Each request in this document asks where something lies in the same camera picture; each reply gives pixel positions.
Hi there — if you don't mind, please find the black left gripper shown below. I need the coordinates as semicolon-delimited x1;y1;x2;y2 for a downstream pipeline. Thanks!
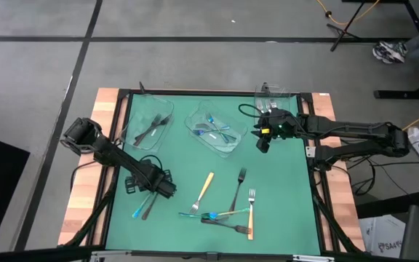
124;165;177;199

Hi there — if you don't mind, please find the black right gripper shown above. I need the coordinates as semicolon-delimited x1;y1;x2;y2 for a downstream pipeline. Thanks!
250;108;300;154

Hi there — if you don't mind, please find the black metal fork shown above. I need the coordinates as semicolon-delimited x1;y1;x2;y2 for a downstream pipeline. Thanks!
133;114;173;146
140;194;159;222
228;167;249;215
136;113;163;143
200;217;252;235

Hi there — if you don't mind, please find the clear glass baking dish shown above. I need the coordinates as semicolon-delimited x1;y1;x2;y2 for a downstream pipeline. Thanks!
180;100;249;159
121;93;176;156
252;82;294;117

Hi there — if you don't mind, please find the green table mat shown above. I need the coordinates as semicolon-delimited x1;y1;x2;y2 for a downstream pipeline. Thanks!
104;93;322;255

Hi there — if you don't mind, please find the black tripod stand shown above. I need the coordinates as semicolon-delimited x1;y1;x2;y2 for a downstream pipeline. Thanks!
326;0;369;52

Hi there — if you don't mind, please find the white cardboard box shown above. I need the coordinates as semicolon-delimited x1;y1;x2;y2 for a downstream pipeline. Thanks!
358;214;407;260

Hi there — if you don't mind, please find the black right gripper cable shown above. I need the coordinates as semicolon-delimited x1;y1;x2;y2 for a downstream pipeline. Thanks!
238;103;265;119

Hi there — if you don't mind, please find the black metal rig frame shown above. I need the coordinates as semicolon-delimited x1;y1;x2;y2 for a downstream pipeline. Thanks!
57;86;367;262

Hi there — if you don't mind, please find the yellow floor cable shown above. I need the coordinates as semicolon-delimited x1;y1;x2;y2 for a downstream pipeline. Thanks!
316;0;381;26

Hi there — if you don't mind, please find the black desk frame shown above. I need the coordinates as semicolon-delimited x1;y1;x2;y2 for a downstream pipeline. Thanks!
342;0;419;100

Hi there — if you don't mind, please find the black floor cable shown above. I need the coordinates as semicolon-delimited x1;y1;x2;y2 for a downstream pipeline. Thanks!
349;135;419;197

